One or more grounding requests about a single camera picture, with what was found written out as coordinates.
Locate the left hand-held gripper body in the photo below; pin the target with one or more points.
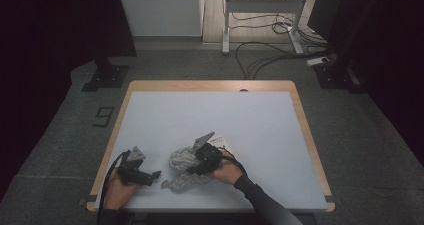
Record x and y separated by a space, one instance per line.
133 173

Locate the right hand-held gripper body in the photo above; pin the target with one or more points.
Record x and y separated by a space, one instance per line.
208 158

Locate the grey striped knit hat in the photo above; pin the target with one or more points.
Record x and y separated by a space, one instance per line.
181 163

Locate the person's left hand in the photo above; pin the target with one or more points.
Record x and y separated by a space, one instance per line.
118 191

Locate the person's right hand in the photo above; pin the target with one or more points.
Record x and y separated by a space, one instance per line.
228 171

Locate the light grey table mat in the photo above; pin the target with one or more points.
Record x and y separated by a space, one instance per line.
233 118

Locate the black tape strip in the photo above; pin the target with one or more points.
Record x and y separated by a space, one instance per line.
329 198
88 200

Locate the dark table grommet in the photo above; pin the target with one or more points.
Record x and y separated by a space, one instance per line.
243 90

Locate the black stand base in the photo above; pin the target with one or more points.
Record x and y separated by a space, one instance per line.
108 76
335 76

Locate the white power strip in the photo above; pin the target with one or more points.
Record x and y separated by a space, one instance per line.
316 61

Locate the dark curtain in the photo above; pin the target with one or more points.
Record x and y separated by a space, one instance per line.
393 51
50 51

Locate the white cabinet panel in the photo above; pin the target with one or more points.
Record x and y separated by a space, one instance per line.
163 10

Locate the black panel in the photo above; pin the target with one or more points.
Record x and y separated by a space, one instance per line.
321 11

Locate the white desk frame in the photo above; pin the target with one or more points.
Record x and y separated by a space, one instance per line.
263 5

